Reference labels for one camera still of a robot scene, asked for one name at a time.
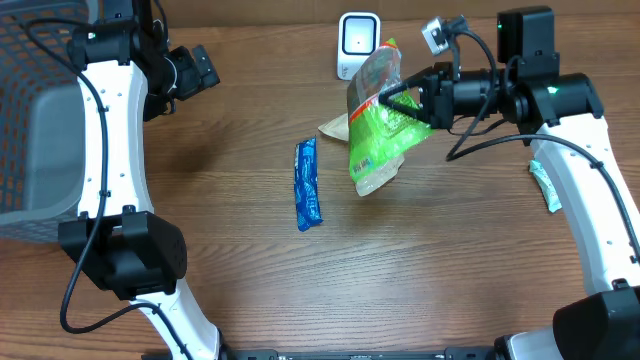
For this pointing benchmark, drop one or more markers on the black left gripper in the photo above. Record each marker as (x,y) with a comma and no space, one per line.
(195,82)

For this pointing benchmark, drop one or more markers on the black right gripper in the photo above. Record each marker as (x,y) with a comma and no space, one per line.
(433,101)

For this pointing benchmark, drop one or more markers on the green clear snack packet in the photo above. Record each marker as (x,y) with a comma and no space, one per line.
(377,133)

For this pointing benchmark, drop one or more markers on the beige plastic bag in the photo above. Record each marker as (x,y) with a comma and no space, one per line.
(338,129)

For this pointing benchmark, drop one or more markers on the blue cookie packet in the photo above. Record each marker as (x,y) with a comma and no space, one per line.
(306,185)

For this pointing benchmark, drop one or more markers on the mint green snack packet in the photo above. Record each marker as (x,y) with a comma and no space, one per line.
(546,186)

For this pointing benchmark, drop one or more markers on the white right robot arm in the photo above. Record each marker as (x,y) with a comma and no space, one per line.
(561,118)

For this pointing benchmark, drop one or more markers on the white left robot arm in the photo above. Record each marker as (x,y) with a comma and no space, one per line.
(128,75)

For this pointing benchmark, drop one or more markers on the white barcode scanner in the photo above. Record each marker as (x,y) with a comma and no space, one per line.
(358,38)

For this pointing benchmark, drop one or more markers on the grey plastic mesh basket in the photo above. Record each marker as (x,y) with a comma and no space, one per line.
(42,119)

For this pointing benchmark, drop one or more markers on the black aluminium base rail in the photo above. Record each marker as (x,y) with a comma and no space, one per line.
(380,354)

